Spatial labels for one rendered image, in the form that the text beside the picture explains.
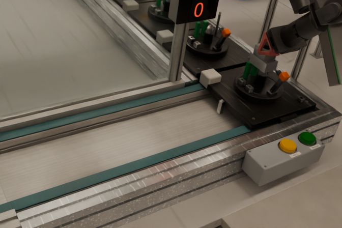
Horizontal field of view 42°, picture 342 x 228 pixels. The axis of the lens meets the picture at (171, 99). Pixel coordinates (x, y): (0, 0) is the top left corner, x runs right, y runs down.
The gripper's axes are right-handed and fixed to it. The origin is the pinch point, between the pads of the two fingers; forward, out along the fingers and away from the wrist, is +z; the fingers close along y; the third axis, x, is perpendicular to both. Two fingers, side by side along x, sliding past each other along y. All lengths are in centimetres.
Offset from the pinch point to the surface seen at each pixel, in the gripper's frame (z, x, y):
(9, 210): 2, 19, 73
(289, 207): -2.1, 39.5, 12.5
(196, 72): 18.8, -1.9, 11.3
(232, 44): 25.2, -9.5, -10.6
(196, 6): -2.7, -13.8, 19.4
